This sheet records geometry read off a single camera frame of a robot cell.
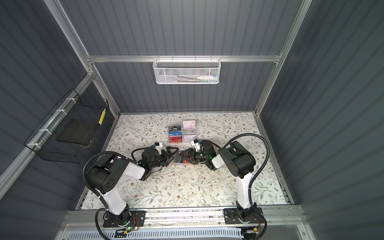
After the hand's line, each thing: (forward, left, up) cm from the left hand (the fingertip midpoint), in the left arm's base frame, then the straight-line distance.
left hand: (177, 153), depth 91 cm
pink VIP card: (+20, -8, +3) cm, 22 cm away
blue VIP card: (+16, +2, -1) cm, 17 cm away
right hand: (-3, -3, -2) cm, 5 cm away
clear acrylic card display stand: (+20, -5, -5) cm, 21 cm away
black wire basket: (-8, +53, +28) cm, 61 cm away
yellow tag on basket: (+14, +41, +19) cm, 47 cm away
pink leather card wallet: (-4, -5, -5) cm, 8 cm away
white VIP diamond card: (+13, -7, -3) cm, 15 cm away
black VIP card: (+19, +2, +2) cm, 19 cm away
